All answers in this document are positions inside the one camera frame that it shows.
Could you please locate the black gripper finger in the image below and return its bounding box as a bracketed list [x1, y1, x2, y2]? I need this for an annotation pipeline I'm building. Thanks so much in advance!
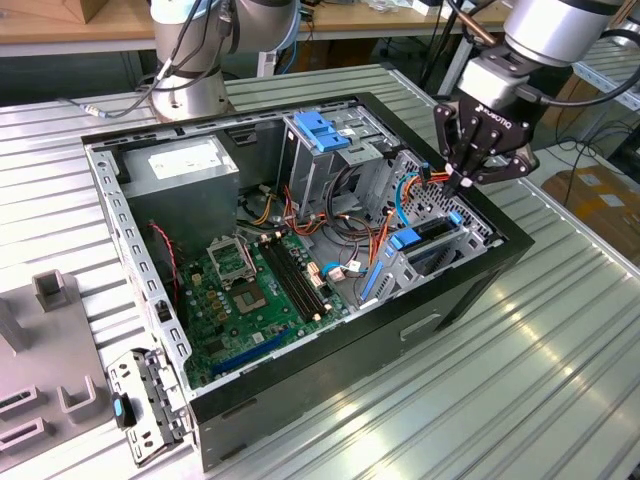
[432, 101, 480, 197]
[458, 131, 540, 190]

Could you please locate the red orange power wire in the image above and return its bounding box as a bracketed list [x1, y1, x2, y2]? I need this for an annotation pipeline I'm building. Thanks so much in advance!
[417, 164, 459, 197]

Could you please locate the hard disk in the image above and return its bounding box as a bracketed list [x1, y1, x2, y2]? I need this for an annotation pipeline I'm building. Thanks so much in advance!
[359, 212, 464, 301]

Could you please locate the grey metal disk bay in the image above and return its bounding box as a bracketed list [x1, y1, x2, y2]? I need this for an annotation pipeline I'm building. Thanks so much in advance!
[357, 202, 501, 311]

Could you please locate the flat cardboard sheet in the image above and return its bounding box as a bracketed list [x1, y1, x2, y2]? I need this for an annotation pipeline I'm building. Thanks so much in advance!
[542, 167, 640, 246]

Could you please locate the blue plastic drive latch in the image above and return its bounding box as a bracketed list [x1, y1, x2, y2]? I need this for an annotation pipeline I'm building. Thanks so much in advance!
[293, 110, 351, 154]

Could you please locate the grey optical drive cage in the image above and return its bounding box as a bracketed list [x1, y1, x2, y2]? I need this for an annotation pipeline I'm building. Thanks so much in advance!
[277, 107, 401, 211]

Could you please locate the wooden desk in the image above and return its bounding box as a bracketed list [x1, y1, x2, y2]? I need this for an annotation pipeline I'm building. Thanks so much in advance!
[0, 0, 506, 59]

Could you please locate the black RAM slot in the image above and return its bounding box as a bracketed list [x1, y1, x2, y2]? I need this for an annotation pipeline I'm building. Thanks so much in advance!
[274, 240, 325, 318]
[267, 242, 318, 321]
[259, 243, 311, 324]
[281, 238, 331, 315]

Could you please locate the black open PC case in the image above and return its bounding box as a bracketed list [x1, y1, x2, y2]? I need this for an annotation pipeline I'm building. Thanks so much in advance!
[79, 91, 535, 474]

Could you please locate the CPU socket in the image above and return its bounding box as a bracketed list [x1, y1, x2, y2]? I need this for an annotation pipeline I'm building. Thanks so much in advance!
[228, 281, 275, 317]

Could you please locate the metal socket cover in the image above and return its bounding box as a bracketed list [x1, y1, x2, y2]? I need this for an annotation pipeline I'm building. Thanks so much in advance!
[206, 233, 258, 290]

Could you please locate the green motherboard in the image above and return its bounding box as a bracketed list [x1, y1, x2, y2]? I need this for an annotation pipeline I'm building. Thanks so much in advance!
[177, 232, 351, 389]

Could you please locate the grey power supply unit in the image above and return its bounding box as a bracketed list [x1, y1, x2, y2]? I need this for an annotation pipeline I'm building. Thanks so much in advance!
[119, 134, 241, 256]

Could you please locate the blue expansion slot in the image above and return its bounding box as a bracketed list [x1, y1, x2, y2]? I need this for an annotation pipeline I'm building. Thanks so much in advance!
[209, 327, 291, 380]

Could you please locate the black case fan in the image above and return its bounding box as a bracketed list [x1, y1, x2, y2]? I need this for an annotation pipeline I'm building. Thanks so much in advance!
[148, 222, 189, 326]

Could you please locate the brown cardboard box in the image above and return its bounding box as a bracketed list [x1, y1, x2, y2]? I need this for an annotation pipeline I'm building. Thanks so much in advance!
[62, 0, 112, 25]

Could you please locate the black blue release tab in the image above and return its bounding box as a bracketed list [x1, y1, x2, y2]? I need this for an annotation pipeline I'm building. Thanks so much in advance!
[110, 391, 137, 430]

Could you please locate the grey parts rack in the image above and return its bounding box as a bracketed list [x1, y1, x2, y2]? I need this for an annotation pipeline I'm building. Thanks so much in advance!
[0, 269, 121, 480]

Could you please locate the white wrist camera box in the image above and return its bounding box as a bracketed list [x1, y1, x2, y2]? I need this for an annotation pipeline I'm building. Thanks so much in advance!
[457, 52, 534, 109]

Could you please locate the blue data wire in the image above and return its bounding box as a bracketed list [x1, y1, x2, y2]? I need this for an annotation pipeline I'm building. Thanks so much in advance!
[391, 168, 427, 232]

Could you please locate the black camera cable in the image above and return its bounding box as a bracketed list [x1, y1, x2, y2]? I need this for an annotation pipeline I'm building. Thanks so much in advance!
[517, 27, 640, 107]

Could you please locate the orange flat data cable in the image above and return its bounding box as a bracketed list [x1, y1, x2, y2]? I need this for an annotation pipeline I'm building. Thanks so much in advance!
[367, 207, 396, 274]

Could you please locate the red orange wire bundle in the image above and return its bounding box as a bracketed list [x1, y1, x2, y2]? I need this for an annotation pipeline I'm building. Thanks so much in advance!
[282, 184, 331, 236]

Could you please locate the small blue white-plug cable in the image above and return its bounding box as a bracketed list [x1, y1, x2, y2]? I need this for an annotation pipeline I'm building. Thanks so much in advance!
[319, 259, 361, 284]

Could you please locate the yellow orange wire bundle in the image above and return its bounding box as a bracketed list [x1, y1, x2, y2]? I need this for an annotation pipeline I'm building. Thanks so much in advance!
[247, 193, 276, 226]

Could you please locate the red twisted fan wire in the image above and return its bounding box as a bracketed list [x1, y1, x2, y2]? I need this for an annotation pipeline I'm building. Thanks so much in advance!
[149, 223, 182, 301]

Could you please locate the cable with metal plug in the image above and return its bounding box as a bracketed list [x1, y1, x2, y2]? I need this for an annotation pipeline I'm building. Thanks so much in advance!
[59, 97, 161, 121]

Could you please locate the silver card retention bracket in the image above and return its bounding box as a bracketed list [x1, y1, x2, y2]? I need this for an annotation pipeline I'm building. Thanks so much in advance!
[107, 347, 195, 469]

